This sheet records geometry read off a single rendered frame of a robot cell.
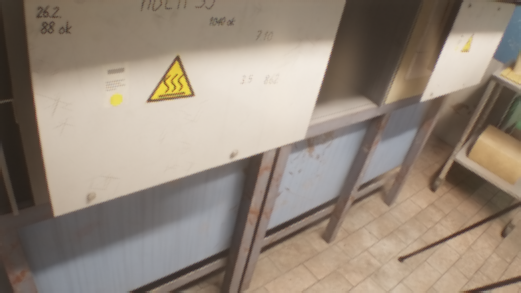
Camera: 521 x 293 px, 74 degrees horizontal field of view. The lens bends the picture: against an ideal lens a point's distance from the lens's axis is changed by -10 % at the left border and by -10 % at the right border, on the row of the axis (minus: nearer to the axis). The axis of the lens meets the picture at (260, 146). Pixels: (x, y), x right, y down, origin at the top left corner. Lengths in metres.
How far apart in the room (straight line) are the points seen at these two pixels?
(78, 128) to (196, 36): 0.24
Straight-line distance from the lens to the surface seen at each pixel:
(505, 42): 3.28
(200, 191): 1.17
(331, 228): 2.00
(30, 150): 0.78
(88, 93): 0.60
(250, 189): 1.25
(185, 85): 0.67
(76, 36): 0.56
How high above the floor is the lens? 1.45
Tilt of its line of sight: 34 degrees down
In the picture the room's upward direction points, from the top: 14 degrees clockwise
